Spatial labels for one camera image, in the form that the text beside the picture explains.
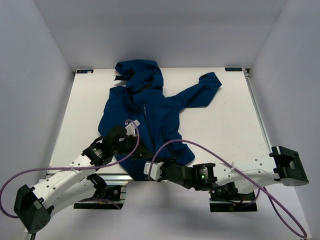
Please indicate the aluminium table front rail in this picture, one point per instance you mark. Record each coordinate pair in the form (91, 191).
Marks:
(124, 178)

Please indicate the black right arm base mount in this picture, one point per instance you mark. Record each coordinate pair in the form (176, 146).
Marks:
(226, 199)

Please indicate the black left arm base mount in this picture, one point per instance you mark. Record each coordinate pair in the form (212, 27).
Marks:
(106, 195)

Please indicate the blue zip-up jacket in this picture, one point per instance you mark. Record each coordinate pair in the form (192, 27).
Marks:
(142, 99)

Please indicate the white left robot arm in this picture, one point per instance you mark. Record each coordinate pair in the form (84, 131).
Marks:
(36, 205)

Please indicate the blue table label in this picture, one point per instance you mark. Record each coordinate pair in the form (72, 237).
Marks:
(233, 69)
(84, 71)

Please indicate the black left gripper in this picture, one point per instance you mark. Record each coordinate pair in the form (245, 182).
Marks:
(141, 152)

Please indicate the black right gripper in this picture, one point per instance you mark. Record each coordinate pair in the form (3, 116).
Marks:
(171, 160)

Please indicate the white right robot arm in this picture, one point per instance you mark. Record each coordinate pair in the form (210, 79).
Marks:
(281, 166)

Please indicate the right blue table label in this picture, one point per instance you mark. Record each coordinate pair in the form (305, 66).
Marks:
(233, 69)

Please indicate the left blue table label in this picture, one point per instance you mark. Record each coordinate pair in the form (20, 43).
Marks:
(84, 71)

